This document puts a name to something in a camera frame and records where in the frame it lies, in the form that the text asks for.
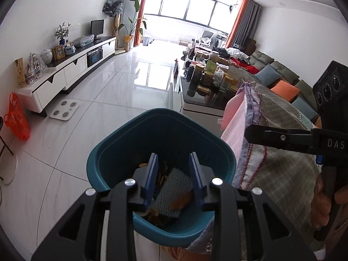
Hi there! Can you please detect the black glass coffee table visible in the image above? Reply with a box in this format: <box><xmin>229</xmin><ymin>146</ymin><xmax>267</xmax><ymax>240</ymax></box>
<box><xmin>179</xmin><ymin>46</ymin><xmax>246</xmax><ymax>118</ymax></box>

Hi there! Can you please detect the white bathroom scale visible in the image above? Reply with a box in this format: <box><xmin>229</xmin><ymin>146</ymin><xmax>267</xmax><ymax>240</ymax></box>
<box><xmin>49</xmin><ymin>100</ymin><xmax>80</xmax><ymax>120</ymax></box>

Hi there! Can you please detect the fan with patterned cover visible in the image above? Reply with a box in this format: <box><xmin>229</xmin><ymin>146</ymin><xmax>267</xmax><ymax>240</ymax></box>
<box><xmin>102</xmin><ymin>0</ymin><xmax>124</xmax><ymax>17</ymax></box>

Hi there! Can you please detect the white ceramic jar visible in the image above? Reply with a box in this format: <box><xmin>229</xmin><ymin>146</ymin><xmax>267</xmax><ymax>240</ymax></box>
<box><xmin>40</xmin><ymin>49</ymin><xmax>54</xmax><ymax>65</ymax></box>

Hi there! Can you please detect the white black TV cabinet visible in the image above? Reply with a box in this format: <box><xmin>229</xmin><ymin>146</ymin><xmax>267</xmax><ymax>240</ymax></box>
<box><xmin>17</xmin><ymin>36</ymin><xmax>117</xmax><ymax>115</ymax></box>

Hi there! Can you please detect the plastic wrapped bundle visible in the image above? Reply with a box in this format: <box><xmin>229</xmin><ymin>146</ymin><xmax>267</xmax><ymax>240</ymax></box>
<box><xmin>72</xmin><ymin>34</ymin><xmax>95</xmax><ymax>48</ymax></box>

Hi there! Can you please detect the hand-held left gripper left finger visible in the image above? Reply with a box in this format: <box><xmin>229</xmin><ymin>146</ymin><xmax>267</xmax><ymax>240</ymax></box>
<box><xmin>31</xmin><ymin>153</ymin><xmax>159</xmax><ymax>261</ymax></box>

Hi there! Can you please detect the black computer monitor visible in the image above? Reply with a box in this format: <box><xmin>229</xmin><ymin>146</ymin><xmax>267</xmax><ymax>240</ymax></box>
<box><xmin>90</xmin><ymin>19</ymin><xmax>105</xmax><ymax>40</ymax></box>

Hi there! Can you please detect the white washing machine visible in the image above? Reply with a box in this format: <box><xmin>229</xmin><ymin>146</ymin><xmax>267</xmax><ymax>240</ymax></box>
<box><xmin>212</xmin><ymin>32</ymin><xmax>228</xmax><ymax>48</ymax></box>

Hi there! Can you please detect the teal plastic trash bin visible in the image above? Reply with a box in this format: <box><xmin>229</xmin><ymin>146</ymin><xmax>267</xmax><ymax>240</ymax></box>
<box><xmin>86</xmin><ymin>108</ymin><xmax>237</xmax><ymax>248</ymax></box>

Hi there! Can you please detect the red cloth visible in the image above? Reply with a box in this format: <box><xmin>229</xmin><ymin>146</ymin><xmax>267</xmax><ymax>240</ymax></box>
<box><xmin>233</xmin><ymin>57</ymin><xmax>258</xmax><ymax>74</ymax></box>

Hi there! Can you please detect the grey orange curtain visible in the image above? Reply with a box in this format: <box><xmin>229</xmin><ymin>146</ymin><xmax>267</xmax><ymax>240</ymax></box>
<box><xmin>225</xmin><ymin>0</ymin><xmax>263</xmax><ymax>50</ymax></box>

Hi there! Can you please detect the wooden picture frame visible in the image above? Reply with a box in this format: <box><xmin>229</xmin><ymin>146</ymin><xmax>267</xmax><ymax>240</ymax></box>
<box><xmin>52</xmin><ymin>45</ymin><xmax>66</xmax><ymax>60</ymax></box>

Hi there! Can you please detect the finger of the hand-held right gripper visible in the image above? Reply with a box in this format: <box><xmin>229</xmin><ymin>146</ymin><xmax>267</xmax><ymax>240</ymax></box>
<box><xmin>244</xmin><ymin>125</ymin><xmax>313</xmax><ymax>153</ymax></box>

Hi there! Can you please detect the light blue pillow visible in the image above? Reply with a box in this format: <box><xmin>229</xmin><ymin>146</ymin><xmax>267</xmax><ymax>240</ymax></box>
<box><xmin>255</xmin><ymin>64</ymin><xmax>283</xmax><ymax>85</ymax></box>
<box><xmin>291</xmin><ymin>97</ymin><xmax>319</xmax><ymax>120</ymax></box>

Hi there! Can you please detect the group of glass jars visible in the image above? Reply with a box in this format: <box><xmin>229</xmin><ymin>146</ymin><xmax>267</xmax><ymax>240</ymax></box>
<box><xmin>184</xmin><ymin>51</ymin><xmax>246</xmax><ymax>104</ymax></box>

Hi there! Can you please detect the orange pillow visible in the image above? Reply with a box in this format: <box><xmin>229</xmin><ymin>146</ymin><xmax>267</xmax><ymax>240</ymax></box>
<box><xmin>270</xmin><ymin>80</ymin><xmax>301</xmax><ymax>103</ymax></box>

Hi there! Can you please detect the orange plastic bag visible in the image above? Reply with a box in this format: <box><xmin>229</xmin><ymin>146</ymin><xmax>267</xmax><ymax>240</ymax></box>
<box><xmin>3</xmin><ymin>92</ymin><xmax>31</xmax><ymax>141</ymax></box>

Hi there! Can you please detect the clear plastic bag with items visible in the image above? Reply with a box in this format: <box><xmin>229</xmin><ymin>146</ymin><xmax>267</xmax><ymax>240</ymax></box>
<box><xmin>25</xmin><ymin>53</ymin><xmax>47</xmax><ymax>85</ymax></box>

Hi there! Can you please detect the black tiered plant stand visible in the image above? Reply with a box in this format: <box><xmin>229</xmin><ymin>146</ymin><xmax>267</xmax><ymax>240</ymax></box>
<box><xmin>0</xmin><ymin>116</ymin><xmax>18</xmax><ymax>186</ymax></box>

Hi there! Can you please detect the pink cloth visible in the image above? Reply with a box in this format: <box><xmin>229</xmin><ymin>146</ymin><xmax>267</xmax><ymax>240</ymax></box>
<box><xmin>220</xmin><ymin>92</ymin><xmax>248</xmax><ymax>169</ymax></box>

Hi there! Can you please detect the white office chair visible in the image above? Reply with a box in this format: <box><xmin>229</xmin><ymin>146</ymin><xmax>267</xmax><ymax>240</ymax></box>
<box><xmin>199</xmin><ymin>29</ymin><xmax>214</xmax><ymax>46</ymax></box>

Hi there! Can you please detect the grey green sofa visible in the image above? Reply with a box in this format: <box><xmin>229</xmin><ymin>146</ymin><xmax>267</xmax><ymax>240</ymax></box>
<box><xmin>231</xmin><ymin>49</ymin><xmax>322</xmax><ymax>129</ymax></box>

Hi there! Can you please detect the yellow patterned box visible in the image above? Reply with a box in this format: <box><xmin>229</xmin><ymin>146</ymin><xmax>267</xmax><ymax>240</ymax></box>
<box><xmin>14</xmin><ymin>57</ymin><xmax>27</xmax><ymax>88</ymax></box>

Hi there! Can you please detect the tall leafy plant yellow pot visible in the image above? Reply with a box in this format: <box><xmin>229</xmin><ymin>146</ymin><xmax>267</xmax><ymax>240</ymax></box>
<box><xmin>118</xmin><ymin>0</ymin><xmax>147</xmax><ymax>51</ymax></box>

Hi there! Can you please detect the olive checkered blanket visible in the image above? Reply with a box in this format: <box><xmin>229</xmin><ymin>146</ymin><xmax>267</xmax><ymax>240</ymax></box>
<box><xmin>185</xmin><ymin>81</ymin><xmax>322</xmax><ymax>261</ymax></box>

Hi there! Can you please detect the small bonsai plant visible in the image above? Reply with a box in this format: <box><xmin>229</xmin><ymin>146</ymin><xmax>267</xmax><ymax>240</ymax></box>
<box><xmin>54</xmin><ymin>22</ymin><xmax>72</xmax><ymax>45</ymax></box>

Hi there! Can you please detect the person's right hand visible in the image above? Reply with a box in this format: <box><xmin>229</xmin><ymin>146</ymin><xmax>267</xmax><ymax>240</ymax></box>
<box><xmin>311</xmin><ymin>174</ymin><xmax>348</xmax><ymax>231</ymax></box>

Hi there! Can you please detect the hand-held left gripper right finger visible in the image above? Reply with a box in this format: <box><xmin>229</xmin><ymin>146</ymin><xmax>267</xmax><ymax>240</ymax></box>
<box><xmin>189</xmin><ymin>152</ymin><xmax>317</xmax><ymax>261</ymax></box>

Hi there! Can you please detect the white standing air conditioner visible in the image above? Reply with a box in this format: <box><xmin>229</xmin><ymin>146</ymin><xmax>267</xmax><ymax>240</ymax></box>
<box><xmin>119</xmin><ymin>0</ymin><xmax>145</xmax><ymax>50</ymax></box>

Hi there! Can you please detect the grey foam fruit net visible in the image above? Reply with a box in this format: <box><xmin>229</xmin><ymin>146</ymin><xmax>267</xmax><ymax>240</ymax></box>
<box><xmin>151</xmin><ymin>168</ymin><xmax>195</xmax><ymax>218</ymax></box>

